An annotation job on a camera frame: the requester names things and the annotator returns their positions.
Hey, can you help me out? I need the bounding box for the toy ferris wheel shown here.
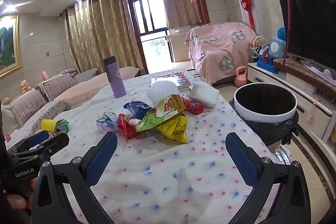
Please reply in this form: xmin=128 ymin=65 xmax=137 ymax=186
xmin=251 ymin=35 xmax=267 ymax=58

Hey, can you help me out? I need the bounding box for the white and red packet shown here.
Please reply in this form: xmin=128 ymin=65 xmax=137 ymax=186
xmin=188 ymin=82 xmax=220 ymax=108

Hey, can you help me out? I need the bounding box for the dark blue snack wrapper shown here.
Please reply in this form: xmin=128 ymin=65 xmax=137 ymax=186
xmin=123 ymin=100 xmax=153 ymax=119

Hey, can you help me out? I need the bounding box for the white tv cabinet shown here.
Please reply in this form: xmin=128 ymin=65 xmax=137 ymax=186
xmin=247 ymin=61 xmax=336 ymax=146

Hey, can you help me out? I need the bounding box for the pink heart-print cover sheet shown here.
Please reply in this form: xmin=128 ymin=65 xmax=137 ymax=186
xmin=185 ymin=22 xmax=256 ymax=84

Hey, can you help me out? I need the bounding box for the crumpled paper ball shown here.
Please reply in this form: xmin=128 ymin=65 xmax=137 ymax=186
xmin=96 ymin=112 xmax=120 ymax=133

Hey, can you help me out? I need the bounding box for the fabric sofa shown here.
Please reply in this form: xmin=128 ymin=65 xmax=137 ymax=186
xmin=0 ymin=67 xmax=139 ymax=142

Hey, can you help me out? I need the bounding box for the brown marble shelf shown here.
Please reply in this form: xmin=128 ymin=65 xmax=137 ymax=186
xmin=273 ymin=57 xmax=336 ymax=98

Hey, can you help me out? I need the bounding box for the pink sofa blanket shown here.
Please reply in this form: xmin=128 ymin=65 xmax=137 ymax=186
xmin=54 ymin=67 xmax=139 ymax=109

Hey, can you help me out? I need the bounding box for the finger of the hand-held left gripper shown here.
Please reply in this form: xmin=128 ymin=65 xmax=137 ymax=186
xmin=13 ymin=133 xmax=70 ymax=165
xmin=7 ymin=131 xmax=53 ymax=154

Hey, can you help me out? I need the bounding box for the beige patterned curtain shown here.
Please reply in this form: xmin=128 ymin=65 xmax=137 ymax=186
xmin=64 ymin=0 xmax=145 ymax=75

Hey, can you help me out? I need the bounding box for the person's left hand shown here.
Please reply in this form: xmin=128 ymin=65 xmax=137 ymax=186
xmin=5 ymin=177 xmax=38 ymax=214

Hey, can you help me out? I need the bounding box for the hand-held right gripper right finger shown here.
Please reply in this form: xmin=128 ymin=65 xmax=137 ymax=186
xmin=225 ymin=132 xmax=312 ymax=224

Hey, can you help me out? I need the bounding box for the floral white tablecloth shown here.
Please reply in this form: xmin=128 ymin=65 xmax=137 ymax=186
xmin=5 ymin=68 xmax=279 ymax=224

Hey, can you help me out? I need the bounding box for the gold framed landscape painting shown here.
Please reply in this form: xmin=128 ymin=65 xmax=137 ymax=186
xmin=0 ymin=15 xmax=22 ymax=79

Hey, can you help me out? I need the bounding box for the small teddy bear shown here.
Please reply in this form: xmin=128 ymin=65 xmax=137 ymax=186
xmin=20 ymin=80 xmax=32 ymax=93

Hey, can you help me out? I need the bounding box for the green drink can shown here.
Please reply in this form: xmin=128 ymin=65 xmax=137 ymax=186
xmin=54 ymin=119 xmax=70 ymax=135

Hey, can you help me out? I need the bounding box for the clear bumpy plastic tray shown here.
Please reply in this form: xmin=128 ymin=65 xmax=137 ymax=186
xmin=146 ymin=81 xmax=181 ymax=104

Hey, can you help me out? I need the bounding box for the grey pillow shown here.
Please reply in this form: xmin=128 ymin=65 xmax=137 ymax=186
xmin=72 ymin=68 xmax=100 ymax=84

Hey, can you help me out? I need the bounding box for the silver foil floor mat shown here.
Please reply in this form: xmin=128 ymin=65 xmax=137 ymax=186
xmin=273 ymin=145 xmax=292 ymax=165

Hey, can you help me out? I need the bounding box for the white lace cloth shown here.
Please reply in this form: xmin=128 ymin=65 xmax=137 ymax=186
xmin=301 ymin=60 xmax=336 ymax=80

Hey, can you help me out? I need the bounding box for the colourful picture book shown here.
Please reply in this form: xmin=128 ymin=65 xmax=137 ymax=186
xmin=150 ymin=71 xmax=192 ymax=90

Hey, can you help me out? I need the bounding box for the white cardboard box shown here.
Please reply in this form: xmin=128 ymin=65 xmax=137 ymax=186
xmin=286 ymin=73 xmax=307 ymax=90

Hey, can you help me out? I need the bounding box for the green snack bag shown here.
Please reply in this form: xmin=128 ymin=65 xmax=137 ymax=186
xmin=135 ymin=94 xmax=185 ymax=132

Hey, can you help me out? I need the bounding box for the yellow foil wrapper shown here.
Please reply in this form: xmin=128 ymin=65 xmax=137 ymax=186
xmin=155 ymin=115 xmax=190 ymax=144

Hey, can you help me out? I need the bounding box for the black flat television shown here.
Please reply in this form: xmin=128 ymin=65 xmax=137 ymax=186
xmin=274 ymin=0 xmax=336 ymax=71

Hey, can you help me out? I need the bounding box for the pink striped cushion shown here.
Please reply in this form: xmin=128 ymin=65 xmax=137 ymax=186
xmin=42 ymin=74 xmax=77 ymax=101
xmin=11 ymin=90 xmax=48 ymax=126

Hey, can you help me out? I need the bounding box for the shiny red snack wrapper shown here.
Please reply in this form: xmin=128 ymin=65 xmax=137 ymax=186
xmin=118 ymin=113 xmax=143 ymax=140

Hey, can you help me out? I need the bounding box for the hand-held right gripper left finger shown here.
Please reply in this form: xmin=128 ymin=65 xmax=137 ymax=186
xmin=31 ymin=132 xmax=118 ymax=224

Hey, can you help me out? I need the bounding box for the sheer balcony curtain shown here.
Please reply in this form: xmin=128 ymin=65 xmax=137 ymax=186
xmin=163 ymin=0 xmax=202 ymax=28

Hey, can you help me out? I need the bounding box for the pink kettlebell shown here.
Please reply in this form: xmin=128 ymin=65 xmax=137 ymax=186
xmin=234 ymin=66 xmax=249 ymax=87

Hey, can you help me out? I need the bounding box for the thin pink hoop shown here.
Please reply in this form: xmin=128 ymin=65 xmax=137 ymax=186
xmin=284 ymin=0 xmax=292 ymax=62

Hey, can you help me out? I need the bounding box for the pink cabinet child lock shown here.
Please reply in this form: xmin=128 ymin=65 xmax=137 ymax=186
xmin=307 ymin=98 xmax=319 ymax=125

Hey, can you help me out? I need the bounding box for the blue toy house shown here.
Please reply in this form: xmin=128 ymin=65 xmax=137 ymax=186
xmin=257 ymin=36 xmax=286 ymax=73

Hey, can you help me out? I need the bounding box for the purple thermos bottle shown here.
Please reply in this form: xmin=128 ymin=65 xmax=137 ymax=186
xmin=102 ymin=55 xmax=127 ymax=98

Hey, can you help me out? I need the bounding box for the orange-red printed snack wrapper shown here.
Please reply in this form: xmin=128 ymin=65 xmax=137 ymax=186
xmin=181 ymin=97 xmax=205 ymax=114

